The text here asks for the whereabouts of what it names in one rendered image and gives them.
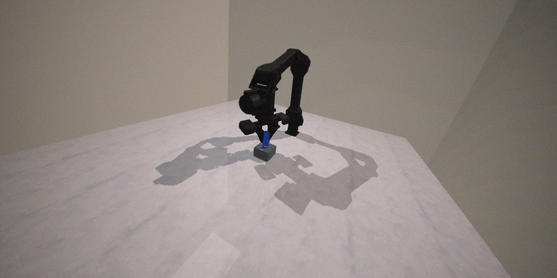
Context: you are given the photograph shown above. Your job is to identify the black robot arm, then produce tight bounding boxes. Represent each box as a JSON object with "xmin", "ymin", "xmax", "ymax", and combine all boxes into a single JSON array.
[{"xmin": 238, "ymin": 49, "xmax": 311, "ymax": 137}]

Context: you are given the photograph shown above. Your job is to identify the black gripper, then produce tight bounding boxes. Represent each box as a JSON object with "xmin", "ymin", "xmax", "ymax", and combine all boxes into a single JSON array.
[{"xmin": 239, "ymin": 106, "xmax": 290, "ymax": 143}]

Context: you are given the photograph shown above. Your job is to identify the dark blue cylinder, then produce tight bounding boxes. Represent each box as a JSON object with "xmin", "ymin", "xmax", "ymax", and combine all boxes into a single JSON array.
[{"xmin": 262, "ymin": 131, "xmax": 270, "ymax": 147}]

